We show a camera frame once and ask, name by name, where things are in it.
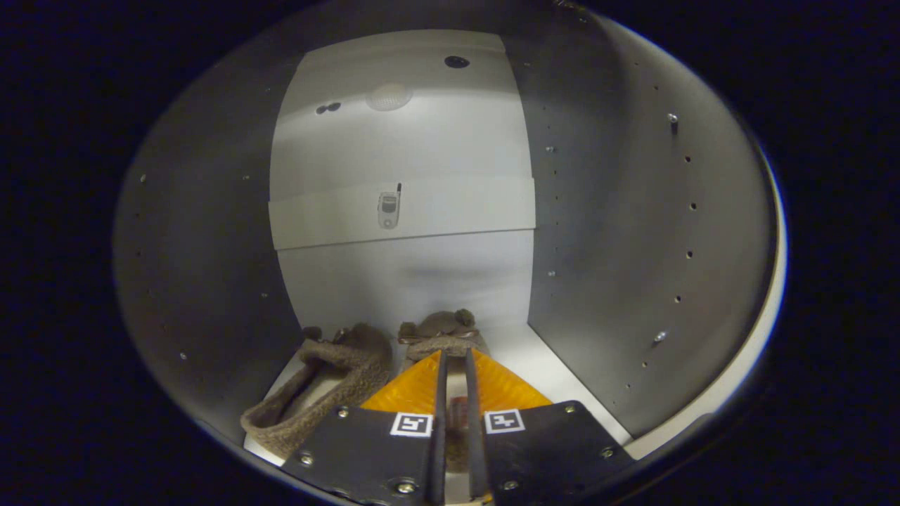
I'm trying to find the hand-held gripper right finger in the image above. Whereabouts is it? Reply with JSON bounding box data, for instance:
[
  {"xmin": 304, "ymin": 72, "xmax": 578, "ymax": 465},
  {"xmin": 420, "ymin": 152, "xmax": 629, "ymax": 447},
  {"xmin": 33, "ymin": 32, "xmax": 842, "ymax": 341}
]
[{"xmin": 463, "ymin": 349, "xmax": 636, "ymax": 506}]

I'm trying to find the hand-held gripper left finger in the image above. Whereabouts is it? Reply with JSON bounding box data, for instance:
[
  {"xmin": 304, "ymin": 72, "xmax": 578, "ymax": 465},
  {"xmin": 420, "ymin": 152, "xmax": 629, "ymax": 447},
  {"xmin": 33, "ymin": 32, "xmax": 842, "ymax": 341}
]
[{"xmin": 281, "ymin": 349, "xmax": 450, "ymax": 506}]

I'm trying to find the brown fuzzy shoe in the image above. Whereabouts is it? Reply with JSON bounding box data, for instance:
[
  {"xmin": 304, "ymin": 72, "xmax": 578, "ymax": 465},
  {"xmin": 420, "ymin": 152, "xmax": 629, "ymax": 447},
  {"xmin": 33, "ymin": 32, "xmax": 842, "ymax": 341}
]
[
  {"xmin": 240, "ymin": 323, "xmax": 395, "ymax": 462},
  {"xmin": 397, "ymin": 309, "xmax": 490, "ymax": 476}
]

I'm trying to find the dark grey shoe cabinet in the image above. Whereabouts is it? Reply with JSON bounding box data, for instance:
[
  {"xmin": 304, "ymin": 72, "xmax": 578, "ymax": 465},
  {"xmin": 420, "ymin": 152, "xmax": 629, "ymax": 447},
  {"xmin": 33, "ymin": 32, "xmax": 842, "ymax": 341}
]
[{"xmin": 112, "ymin": 4, "xmax": 789, "ymax": 504}]

